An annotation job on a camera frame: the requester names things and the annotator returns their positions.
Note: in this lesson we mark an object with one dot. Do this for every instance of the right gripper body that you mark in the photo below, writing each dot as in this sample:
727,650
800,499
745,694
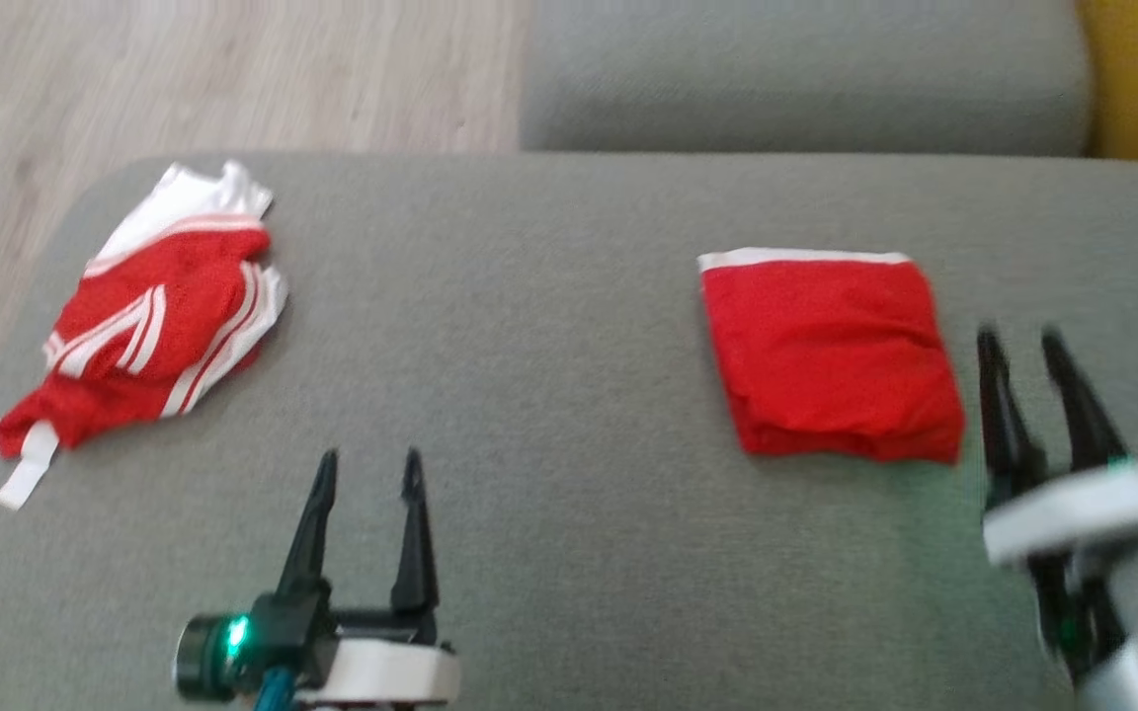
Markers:
1083,513

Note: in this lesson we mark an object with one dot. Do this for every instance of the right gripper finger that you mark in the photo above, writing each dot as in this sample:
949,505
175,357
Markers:
1088,425
1009,434

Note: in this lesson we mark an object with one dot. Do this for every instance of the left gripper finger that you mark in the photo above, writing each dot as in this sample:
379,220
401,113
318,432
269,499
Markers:
312,538
416,543

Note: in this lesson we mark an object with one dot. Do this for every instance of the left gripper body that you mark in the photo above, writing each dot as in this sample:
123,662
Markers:
381,671

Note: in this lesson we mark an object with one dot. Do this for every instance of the red shirt with white band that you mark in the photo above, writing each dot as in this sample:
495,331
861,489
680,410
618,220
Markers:
826,365

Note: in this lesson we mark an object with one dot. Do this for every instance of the red white striped shorts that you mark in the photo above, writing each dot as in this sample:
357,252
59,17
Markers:
184,296

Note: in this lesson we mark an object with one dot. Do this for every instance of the grey fabric sofa seat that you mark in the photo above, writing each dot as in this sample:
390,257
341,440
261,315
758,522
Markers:
549,395

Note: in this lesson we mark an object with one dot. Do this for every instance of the grey sofa cushion block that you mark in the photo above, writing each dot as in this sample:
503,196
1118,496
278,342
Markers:
806,79

